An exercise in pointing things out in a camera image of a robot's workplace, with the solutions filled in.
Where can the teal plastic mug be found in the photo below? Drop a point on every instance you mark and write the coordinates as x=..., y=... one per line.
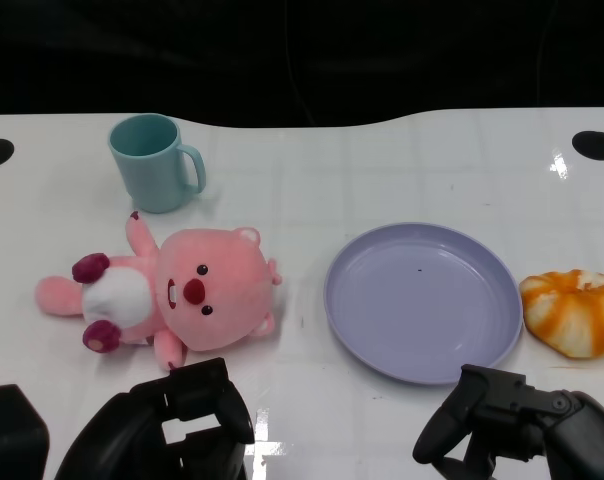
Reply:
x=149, y=165

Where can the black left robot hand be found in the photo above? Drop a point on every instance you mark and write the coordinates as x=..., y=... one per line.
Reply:
x=132, y=425

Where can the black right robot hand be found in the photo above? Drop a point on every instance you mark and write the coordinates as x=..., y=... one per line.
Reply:
x=507, y=410

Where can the orange striped white bun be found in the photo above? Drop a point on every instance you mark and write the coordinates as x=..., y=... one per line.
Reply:
x=572, y=315

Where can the lilac plastic plate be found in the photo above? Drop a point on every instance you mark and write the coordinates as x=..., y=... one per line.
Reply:
x=422, y=305

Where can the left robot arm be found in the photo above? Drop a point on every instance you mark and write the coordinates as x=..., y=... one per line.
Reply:
x=9, y=435

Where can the pink plush beaver doll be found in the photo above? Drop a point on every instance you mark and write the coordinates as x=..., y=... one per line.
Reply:
x=202, y=295

